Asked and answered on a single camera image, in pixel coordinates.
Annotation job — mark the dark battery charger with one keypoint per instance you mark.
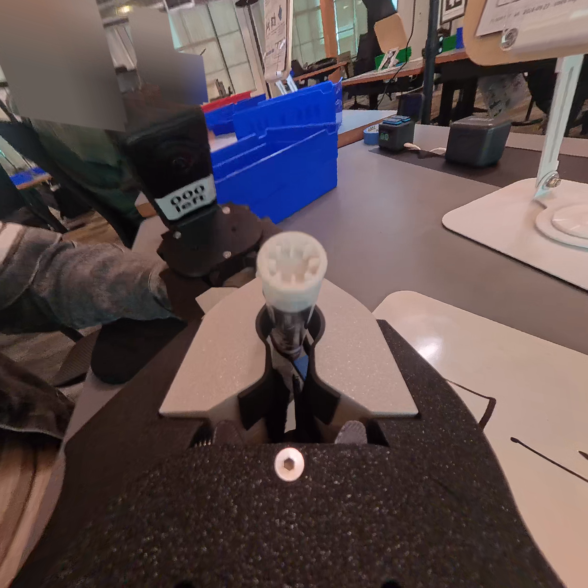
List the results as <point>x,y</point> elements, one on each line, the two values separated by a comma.
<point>395,135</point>

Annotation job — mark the red plastic bin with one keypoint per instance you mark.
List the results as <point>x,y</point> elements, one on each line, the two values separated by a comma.
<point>225,102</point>

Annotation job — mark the black dry erase marker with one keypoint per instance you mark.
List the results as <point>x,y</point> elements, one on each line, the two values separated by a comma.
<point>291,271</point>

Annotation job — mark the grey box device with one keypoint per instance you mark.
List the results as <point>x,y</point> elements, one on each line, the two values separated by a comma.
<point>477,142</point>

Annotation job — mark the blue plastic storage bin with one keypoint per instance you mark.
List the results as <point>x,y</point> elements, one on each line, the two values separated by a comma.
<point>225,117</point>
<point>294,110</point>
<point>285,179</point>

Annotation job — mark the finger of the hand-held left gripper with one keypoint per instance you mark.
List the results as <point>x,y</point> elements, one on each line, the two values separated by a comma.
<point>218,296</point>

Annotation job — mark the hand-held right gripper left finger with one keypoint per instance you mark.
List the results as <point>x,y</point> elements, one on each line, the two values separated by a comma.
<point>216,367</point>

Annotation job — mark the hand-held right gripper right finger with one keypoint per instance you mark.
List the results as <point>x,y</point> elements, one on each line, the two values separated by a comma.
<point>367,367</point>

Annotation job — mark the white metal desk stand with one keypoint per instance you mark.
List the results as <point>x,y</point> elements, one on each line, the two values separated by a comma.
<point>496,225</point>

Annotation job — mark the blue tape roll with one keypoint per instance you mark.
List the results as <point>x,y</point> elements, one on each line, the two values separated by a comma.
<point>370,135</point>

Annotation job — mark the person's grey jacket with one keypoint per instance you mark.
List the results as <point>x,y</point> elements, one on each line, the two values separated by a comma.
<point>27,399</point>

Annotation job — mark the white whiteboard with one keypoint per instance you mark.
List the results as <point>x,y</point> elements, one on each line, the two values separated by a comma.
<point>528,367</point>

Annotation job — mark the person's left forearm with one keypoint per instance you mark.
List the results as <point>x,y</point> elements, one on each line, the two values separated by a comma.
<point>82,280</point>

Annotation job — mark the green plastic bin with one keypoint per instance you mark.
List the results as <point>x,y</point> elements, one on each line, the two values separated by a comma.
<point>399,57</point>

